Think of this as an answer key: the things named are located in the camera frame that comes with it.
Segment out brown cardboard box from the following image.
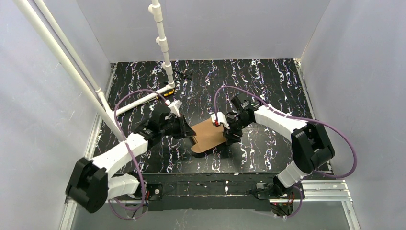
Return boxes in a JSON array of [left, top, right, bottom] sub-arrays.
[[191, 118, 226, 153]]

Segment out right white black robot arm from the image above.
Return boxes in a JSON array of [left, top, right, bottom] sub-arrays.
[[211, 94, 335, 195]]

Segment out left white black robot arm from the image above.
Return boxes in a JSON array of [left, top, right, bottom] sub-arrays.
[[65, 106, 196, 213]]

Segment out black pliers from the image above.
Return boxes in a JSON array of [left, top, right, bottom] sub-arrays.
[[174, 70, 192, 81]]

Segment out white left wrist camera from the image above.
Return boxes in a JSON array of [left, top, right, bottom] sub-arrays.
[[165, 100, 182, 117]]

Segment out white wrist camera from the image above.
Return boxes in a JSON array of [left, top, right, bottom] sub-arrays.
[[165, 100, 182, 117], [211, 112, 229, 129]]

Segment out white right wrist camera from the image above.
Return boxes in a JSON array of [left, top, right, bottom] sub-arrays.
[[211, 112, 229, 129]]

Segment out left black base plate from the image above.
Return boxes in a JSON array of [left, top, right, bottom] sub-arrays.
[[145, 183, 163, 201]]

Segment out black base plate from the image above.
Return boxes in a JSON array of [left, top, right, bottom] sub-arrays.
[[145, 183, 163, 201], [249, 182, 305, 200]]

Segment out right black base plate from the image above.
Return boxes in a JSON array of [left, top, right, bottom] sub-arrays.
[[249, 182, 305, 200]]

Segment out white PVC pipe frame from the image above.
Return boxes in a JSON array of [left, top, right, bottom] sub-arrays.
[[14, 0, 177, 142]]

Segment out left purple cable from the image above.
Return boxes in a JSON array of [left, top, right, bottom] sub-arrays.
[[108, 89, 170, 221]]

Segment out purple cable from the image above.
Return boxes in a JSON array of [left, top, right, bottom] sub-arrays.
[[108, 89, 170, 221], [213, 85, 358, 219]]

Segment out aluminium rail frame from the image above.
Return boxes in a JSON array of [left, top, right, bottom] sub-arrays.
[[58, 58, 362, 230]]

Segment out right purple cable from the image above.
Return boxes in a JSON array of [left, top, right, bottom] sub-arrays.
[[213, 85, 358, 219]]

